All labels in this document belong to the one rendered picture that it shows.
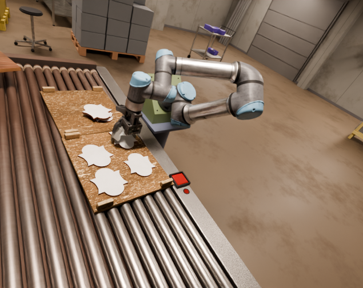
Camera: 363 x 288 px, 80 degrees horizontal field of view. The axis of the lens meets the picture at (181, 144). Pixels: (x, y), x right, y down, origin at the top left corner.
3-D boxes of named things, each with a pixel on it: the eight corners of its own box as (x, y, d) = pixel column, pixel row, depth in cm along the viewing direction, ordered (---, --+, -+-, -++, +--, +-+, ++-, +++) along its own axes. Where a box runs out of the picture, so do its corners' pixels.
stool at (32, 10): (44, 42, 391) (43, 7, 359) (54, 54, 366) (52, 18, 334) (10, 38, 359) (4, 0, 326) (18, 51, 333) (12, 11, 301)
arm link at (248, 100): (181, 107, 135) (268, 86, 97) (180, 131, 133) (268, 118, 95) (167, 102, 126) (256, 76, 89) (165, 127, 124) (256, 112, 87)
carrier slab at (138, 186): (132, 130, 118) (132, 128, 117) (173, 186, 96) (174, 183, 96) (61, 140, 96) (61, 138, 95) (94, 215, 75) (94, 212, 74)
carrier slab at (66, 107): (103, 91, 140) (103, 90, 139) (132, 129, 119) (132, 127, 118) (39, 93, 117) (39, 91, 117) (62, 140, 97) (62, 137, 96)
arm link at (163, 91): (178, 75, 91) (154, 69, 87) (177, 100, 90) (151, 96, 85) (171, 82, 99) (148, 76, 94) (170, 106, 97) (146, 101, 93)
